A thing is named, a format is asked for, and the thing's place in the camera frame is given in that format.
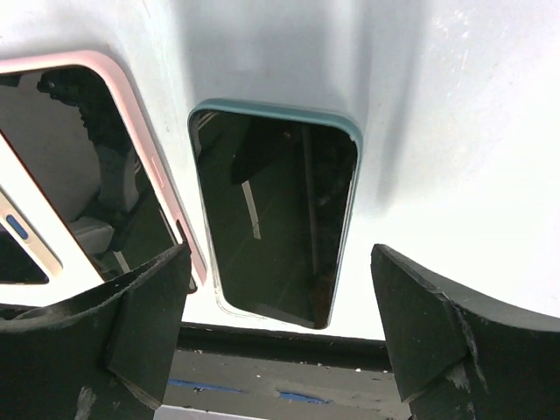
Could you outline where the clear phone case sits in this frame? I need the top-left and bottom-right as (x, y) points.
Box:
(187, 108), (364, 330)

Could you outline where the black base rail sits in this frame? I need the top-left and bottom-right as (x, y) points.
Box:
(167, 323), (409, 418)

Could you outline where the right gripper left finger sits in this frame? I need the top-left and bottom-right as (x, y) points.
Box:
(1, 243), (192, 419)

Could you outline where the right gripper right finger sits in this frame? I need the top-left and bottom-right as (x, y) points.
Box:
(371, 244), (559, 420)

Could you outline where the pink phone case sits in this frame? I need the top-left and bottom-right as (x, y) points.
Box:
(1, 50), (207, 288)

